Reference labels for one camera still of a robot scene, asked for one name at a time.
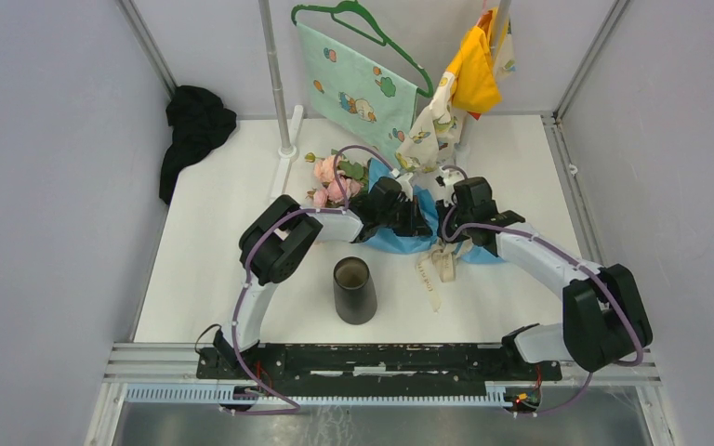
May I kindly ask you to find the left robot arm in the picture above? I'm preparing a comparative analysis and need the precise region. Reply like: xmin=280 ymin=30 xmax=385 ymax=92
xmin=213 ymin=177 xmax=435 ymax=379

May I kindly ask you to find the light blue wrapping paper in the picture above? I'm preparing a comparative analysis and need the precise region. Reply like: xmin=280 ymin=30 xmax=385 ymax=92
xmin=356 ymin=158 xmax=509 ymax=266

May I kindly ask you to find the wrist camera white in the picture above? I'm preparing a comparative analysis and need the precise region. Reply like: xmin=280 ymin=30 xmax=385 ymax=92
xmin=434 ymin=168 xmax=467 ymax=190
xmin=390 ymin=169 xmax=415 ymax=199

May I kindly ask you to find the white cable duct strip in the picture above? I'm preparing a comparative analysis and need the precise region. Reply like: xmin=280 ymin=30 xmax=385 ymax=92
xmin=125 ymin=383 xmax=511 ymax=408

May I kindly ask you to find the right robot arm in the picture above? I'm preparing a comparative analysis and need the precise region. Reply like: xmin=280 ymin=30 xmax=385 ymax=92
xmin=432 ymin=173 xmax=653 ymax=379

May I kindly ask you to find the black vase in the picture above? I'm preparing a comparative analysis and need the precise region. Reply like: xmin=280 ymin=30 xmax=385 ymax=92
xmin=333 ymin=256 xmax=377 ymax=325

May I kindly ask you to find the green hanger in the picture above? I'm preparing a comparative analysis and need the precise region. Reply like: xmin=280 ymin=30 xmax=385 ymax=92
xmin=290 ymin=1 xmax=435 ymax=98

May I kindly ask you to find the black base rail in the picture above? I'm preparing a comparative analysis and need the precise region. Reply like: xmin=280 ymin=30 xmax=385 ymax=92
xmin=196 ymin=343 xmax=562 ymax=399

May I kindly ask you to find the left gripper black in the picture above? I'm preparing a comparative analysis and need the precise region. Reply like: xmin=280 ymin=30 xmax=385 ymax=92
xmin=377 ymin=195 xmax=430 ymax=237

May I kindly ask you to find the mint green patterned towel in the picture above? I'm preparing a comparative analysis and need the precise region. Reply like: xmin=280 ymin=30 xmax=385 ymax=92
xmin=296 ymin=22 xmax=417 ymax=166

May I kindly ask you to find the yellow cream patterned garment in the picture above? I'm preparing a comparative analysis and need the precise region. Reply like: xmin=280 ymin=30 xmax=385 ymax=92
xmin=394 ymin=7 xmax=516 ymax=173

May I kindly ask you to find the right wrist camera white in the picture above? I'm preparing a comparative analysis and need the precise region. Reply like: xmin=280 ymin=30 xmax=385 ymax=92
xmin=434 ymin=168 xmax=467 ymax=190

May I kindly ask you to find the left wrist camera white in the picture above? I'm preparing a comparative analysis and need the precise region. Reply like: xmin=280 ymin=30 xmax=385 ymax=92
xmin=390 ymin=169 xmax=415 ymax=199

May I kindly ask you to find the pink flower bouquet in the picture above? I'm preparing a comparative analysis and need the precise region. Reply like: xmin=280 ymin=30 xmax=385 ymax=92
xmin=304 ymin=152 xmax=369 ymax=208

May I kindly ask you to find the cream ribbon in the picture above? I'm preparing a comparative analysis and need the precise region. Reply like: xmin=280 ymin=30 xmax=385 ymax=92
xmin=416 ymin=240 xmax=474 ymax=313

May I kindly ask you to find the black cloth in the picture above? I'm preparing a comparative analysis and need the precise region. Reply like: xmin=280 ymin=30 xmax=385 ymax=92
xmin=158 ymin=85 xmax=237 ymax=204

